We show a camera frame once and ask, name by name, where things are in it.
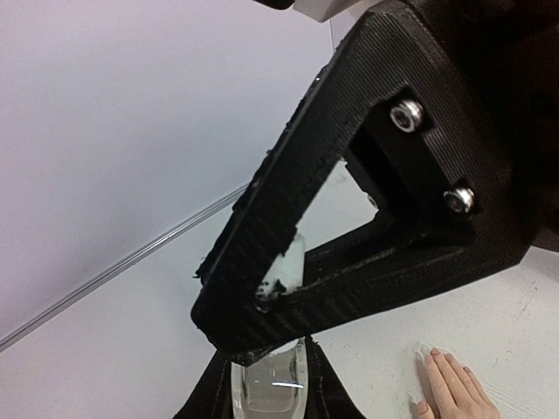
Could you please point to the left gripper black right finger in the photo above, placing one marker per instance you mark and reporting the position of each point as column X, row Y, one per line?
column 327, row 398

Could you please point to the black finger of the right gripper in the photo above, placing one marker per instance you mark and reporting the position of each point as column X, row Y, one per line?
column 446, row 113

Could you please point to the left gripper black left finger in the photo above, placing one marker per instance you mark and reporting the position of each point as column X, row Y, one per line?
column 211, row 396

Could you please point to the clear nail polish bottle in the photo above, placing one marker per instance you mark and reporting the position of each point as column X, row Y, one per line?
column 274, row 387

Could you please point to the white nail polish cap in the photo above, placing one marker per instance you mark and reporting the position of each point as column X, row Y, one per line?
column 286, row 273

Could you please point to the person's bare hand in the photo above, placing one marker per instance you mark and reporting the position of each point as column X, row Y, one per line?
column 455, row 390

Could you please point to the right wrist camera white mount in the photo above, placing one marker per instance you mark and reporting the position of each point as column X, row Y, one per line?
column 318, row 10

